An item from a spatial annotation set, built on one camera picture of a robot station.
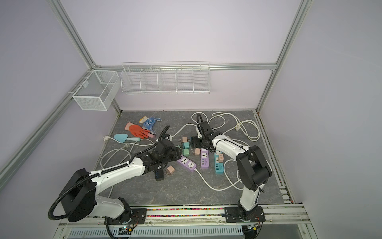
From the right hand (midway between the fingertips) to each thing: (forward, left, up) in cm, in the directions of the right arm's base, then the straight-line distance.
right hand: (195, 144), depth 92 cm
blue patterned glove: (+22, +36, -6) cm, 42 cm away
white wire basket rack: (+37, +20, +24) cm, 49 cm away
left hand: (-9, +9, +4) cm, 13 cm away
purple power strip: (-7, -6, -5) cm, 10 cm away
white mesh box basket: (+31, +66, +18) cm, 75 cm away
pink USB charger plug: (+8, +8, -6) cm, 12 cm away
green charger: (-3, +6, -4) cm, 8 cm away
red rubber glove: (+14, +42, -5) cm, 44 cm away
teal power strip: (-13, -14, -4) cm, 20 cm away
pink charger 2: (-3, -1, -5) cm, 5 cm away
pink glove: (+18, +51, -5) cm, 54 cm away
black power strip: (-18, +21, -4) cm, 28 cm away
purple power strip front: (-11, +5, -5) cm, 13 cm away
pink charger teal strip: (-9, -15, -1) cm, 18 cm away
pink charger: (-15, +15, -4) cm, 21 cm away
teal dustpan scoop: (+10, +53, -7) cm, 54 cm away
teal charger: (+3, +6, -5) cm, 8 cm away
